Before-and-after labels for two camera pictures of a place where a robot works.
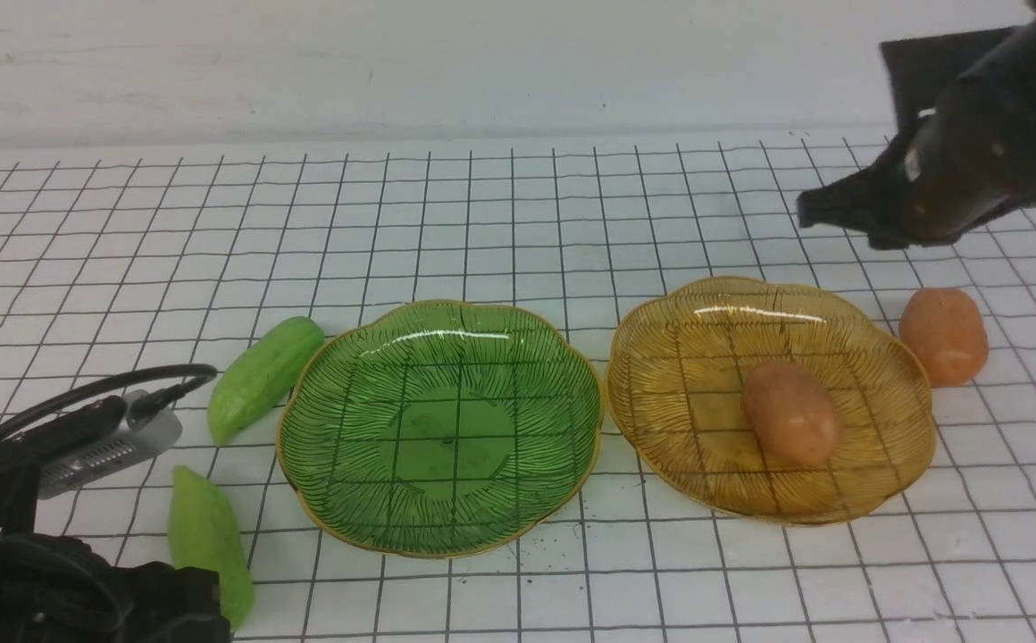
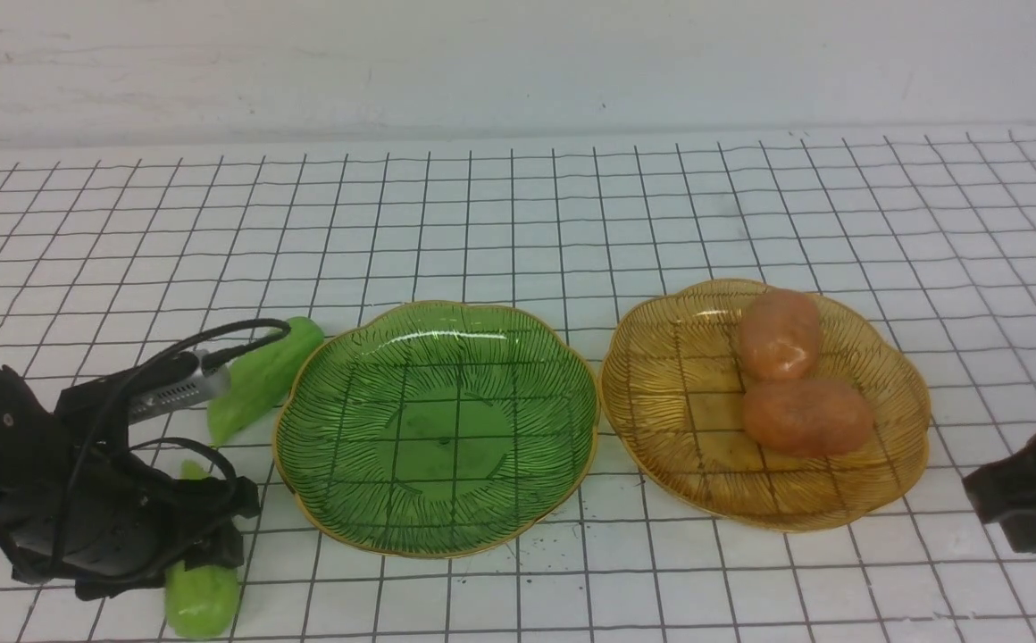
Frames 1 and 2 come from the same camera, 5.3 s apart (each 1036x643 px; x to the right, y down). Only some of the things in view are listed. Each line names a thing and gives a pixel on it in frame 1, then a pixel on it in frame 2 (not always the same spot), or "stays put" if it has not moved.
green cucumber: (260, 374) stays put
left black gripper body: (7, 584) → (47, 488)
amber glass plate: (676, 396) stays put
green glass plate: (435, 429) stays put
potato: (947, 328) → (780, 333)
